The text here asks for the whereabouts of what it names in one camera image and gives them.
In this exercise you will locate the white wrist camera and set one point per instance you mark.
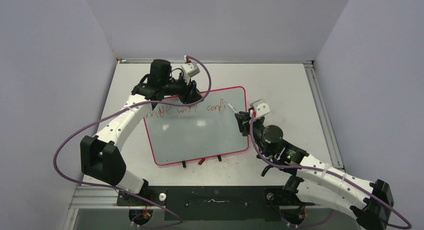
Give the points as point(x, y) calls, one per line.
point(189, 70)
point(260, 108)

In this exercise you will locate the aluminium rail frame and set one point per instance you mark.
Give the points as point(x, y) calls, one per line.
point(296, 106)

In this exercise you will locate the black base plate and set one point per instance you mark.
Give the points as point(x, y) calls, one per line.
point(223, 202)

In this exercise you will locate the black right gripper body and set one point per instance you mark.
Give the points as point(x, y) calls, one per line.
point(258, 128)

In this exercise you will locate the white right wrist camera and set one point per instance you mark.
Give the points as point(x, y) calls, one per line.
point(260, 108)

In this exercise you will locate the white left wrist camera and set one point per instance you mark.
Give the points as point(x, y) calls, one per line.
point(189, 70)

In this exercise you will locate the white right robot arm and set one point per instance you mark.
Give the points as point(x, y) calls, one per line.
point(369, 203)

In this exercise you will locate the whiteboard with pink frame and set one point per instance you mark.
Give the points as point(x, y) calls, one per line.
point(205, 130)

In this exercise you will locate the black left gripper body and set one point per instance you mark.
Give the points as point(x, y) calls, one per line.
point(181, 89)

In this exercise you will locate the white whiteboard marker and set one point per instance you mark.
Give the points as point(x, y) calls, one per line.
point(232, 108)

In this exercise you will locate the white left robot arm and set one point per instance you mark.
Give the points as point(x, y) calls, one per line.
point(101, 154)

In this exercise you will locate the red marker cap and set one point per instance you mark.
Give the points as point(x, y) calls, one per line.
point(202, 160)

